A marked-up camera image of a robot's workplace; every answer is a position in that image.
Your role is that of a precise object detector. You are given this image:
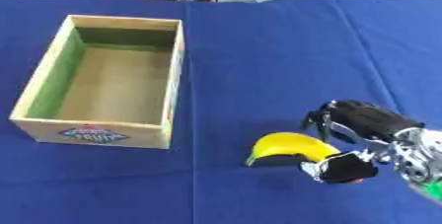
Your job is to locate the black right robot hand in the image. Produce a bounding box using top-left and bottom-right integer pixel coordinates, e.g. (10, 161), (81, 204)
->
(297, 99), (428, 185)

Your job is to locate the tan cardboard box green inside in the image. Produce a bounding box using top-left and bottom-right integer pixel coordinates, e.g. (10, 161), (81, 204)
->
(8, 14), (186, 150)

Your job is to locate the yellow toy banana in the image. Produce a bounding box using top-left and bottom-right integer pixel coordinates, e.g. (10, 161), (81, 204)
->
(243, 131), (342, 167)

